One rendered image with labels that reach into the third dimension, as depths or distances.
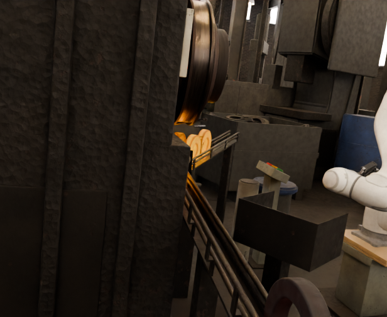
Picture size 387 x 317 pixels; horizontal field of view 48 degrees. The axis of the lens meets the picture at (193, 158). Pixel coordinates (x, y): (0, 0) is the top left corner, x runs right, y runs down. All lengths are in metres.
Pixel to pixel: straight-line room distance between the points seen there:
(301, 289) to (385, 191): 1.13
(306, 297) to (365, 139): 4.31
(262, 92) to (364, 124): 1.39
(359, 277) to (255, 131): 1.96
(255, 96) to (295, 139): 1.64
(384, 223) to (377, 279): 0.28
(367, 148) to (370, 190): 3.17
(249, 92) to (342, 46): 1.39
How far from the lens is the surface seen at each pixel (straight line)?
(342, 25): 5.09
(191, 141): 2.11
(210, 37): 1.49
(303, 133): 4.28
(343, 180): 1.81
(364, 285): 2.33
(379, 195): 1.79
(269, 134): 4.02
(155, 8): 1.16
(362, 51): 5.39
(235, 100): 6.04
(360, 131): 4.95
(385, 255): 2.20
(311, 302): 0.69
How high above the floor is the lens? 1.06
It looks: 10 degrees down
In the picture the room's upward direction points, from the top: 7 degrees clockwise
